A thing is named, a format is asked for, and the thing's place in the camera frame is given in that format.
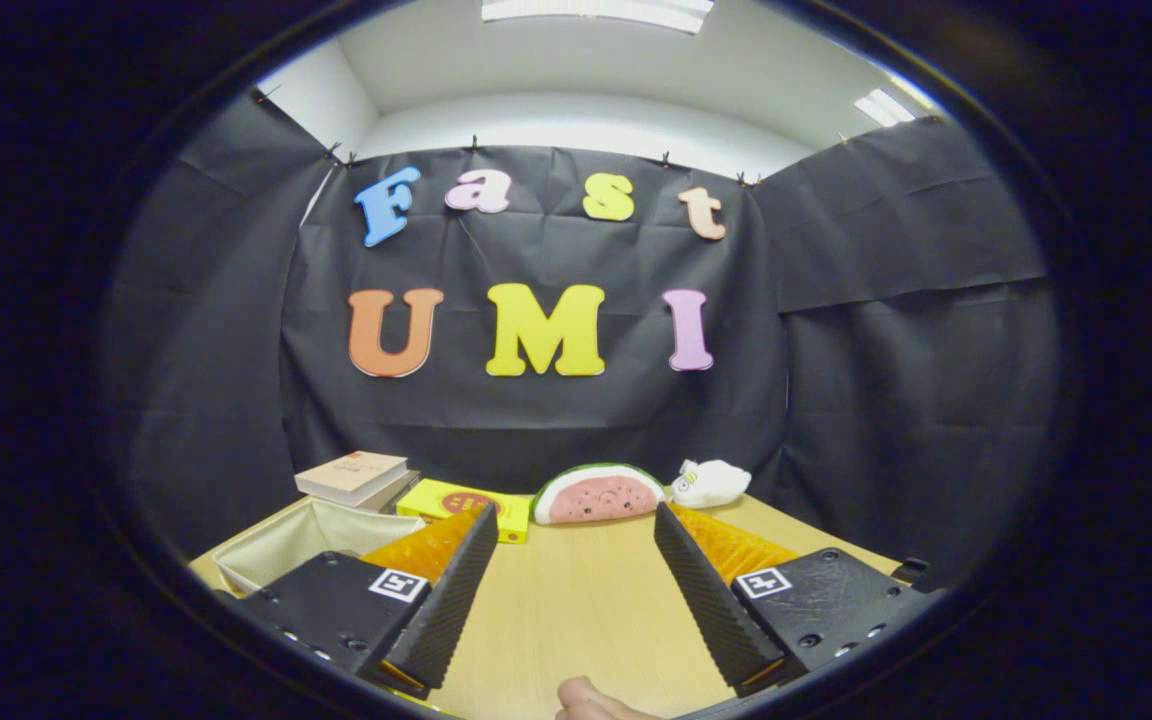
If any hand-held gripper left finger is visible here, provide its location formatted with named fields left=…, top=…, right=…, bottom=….
left=236, top=501, right=500, bottom=699

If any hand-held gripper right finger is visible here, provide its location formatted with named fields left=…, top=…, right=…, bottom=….
left=653, top=501, right=942, bottom=698

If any beige fabric storage box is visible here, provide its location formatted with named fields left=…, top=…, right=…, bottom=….
left=212, top=496, right=427, bottom=599

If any white plush toy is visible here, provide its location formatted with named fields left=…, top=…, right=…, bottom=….
left=671, top=459, right=753, bottom=509

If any yellow book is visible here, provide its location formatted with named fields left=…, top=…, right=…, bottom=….
left=395, top=478, right=534, bottom=545

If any grey book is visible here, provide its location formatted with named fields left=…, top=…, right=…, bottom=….
left=356, top=470, right=422, bottom=514

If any watermelon slice plush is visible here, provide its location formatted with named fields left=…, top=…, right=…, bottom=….
left=530, top=462, right=667, bottom=526

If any beige cover book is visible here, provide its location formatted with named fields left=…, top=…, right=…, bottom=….
left=294, top=451, right=410, bottom=506

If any black backdrop cloth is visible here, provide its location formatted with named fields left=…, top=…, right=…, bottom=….
left=101, top=88, right=1067, bottom=591

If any small ceiling light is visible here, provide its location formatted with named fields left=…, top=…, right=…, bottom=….
left=854, top=88, right=917, bottom=128

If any long ceiling light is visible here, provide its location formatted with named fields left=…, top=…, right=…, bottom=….
left=481, top=0, right=715, bottom=36

